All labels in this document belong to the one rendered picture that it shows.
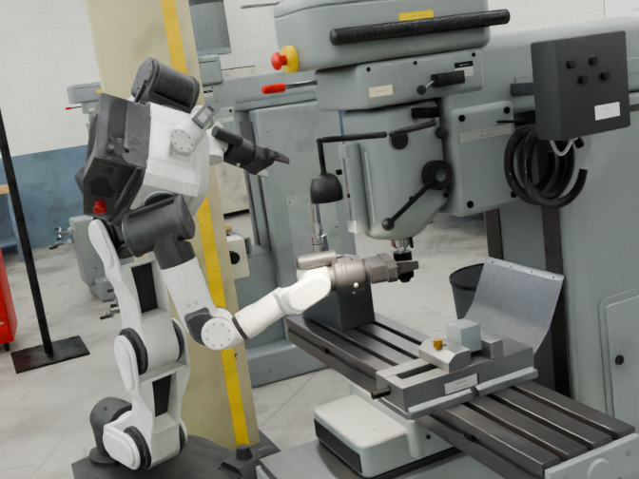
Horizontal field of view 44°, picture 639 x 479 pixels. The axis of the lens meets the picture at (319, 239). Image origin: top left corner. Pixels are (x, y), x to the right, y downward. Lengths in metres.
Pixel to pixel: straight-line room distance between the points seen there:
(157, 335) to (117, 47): 1.52
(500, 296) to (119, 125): 1.11
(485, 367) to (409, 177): 0.46
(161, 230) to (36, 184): 8.90
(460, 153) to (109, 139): 0.83
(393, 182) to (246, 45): 9.64
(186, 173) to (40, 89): 8.82
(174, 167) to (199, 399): 1.95
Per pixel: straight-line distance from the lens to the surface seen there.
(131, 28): 3.48
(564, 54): 1.74
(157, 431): 2.47
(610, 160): 2.10
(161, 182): 1.92
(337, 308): 2.28
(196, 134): 1.89
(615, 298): 2.16
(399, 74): 1.80
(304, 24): 1.74
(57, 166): 10.74
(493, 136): 1.94
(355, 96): 1.77
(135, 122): 1.99
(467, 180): 1.90
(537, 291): 2.13
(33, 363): 5.89
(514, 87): 1.97
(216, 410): 3.78
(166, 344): 2.32
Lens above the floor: 1.73
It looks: 12 degrees down
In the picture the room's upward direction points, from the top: 8 degrees counter-clockwise
